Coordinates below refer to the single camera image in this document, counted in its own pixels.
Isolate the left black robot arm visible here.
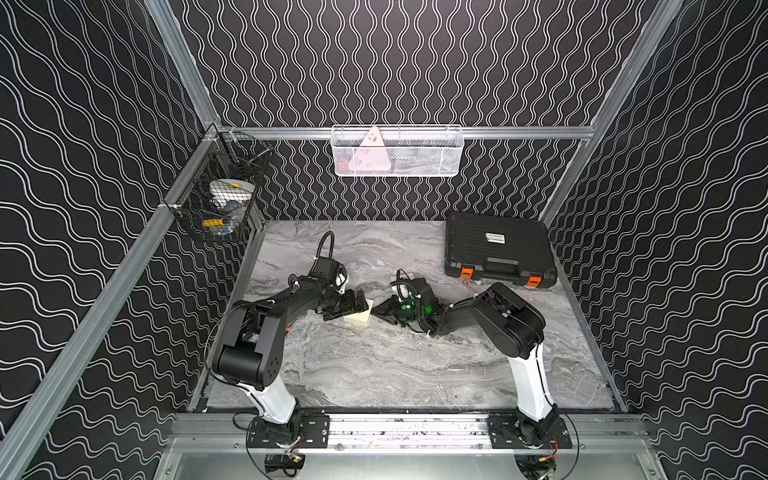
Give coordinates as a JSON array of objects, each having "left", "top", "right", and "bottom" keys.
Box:
[{"left": 211, "top": 275, "right": 370, "bottom": 425}]

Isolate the black plastic tool case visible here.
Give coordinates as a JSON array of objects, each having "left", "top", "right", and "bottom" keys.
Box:
[{"left": 444, "top": 212, "right": 558, "bottom": 289}]

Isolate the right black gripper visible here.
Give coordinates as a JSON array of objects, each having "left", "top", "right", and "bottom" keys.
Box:
[{"left": 368, "top": 295, "right": 424, "bottom": 326}]

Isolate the aluminium front rail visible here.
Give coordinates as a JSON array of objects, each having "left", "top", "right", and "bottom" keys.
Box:
[{"left": 167, "top": 413, "right": 650, "bottom": 455}]

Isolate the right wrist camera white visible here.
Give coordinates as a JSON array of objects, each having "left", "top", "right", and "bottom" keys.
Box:
[{"left": 390, "top": 278, "right": 421, "bottom": 302}]

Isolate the white wire wall basket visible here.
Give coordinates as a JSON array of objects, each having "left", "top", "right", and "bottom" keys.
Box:
[{"left": 330, "top": 124, "right": 465, "bottom": 178}]

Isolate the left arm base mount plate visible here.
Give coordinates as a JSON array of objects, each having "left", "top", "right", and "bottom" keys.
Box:
[{"left": 246, "top": 414, "right": 330, "bottom": 450}]

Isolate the black wire corner basket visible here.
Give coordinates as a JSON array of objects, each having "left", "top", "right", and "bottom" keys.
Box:
[{"left": 171, "top": 132, "right": 275, "bottom": 244}]

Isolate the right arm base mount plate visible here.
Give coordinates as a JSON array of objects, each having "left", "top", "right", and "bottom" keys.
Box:
[{"left": 486, "top": 411, "right": 573, "bottom": 450}]

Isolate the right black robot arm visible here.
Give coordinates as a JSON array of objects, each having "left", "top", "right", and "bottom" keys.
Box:
[{"left": 372, "top": 278, "right": 557, "bottom": 423}]

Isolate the pink triangular card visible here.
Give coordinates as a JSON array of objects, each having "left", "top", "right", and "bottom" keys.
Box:
[{"left": 348, "top": 126, "right": 392, "bottom": 174}]

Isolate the cream drawer jewelry box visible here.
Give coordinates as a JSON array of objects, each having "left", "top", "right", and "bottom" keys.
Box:
[{"left": 342, "top": 300, "right": 374, "bottom": 327}]

